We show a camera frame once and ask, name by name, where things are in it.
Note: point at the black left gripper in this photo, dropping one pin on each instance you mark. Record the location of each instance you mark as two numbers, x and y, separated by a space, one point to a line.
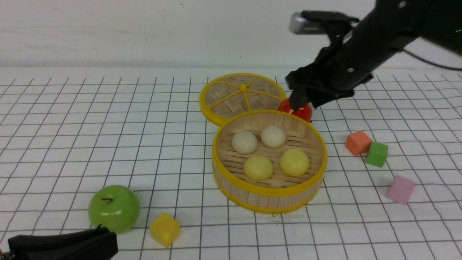
91 244

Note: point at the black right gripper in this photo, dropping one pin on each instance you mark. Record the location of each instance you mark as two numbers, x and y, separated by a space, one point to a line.
357 47

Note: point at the white bun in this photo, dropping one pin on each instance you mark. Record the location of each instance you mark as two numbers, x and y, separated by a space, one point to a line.
273 136
244 142

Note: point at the yellow bun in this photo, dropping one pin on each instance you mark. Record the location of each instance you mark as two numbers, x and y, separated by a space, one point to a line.
294 162
258 167

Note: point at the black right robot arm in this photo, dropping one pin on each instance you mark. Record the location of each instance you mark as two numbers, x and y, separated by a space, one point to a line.
441 26

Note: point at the woven bamboo steamer lid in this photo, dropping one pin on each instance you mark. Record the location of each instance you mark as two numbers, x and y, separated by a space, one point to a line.
230 95

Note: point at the bamboo steamer tray yellow rim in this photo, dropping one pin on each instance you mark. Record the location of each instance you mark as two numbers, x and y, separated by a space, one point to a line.
281 193

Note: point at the red tomato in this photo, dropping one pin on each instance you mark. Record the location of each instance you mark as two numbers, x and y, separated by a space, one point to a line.
305 112

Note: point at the green apple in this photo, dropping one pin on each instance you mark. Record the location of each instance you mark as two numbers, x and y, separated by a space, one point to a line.
115 207

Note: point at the orange cube block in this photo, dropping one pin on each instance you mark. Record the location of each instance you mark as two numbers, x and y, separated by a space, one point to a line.
358 143

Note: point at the yellow cube block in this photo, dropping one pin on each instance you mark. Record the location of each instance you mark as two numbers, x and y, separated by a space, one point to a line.
165 229

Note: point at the green cube block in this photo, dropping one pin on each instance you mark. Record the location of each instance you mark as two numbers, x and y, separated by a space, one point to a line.
377 154

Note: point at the white grid tablecloth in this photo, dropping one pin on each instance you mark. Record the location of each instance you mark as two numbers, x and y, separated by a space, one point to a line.
67 134

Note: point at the pink cube block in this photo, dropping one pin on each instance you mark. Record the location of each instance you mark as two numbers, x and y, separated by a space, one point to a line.
400 190

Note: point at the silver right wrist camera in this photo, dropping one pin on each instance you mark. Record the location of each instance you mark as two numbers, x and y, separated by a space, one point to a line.
301 26

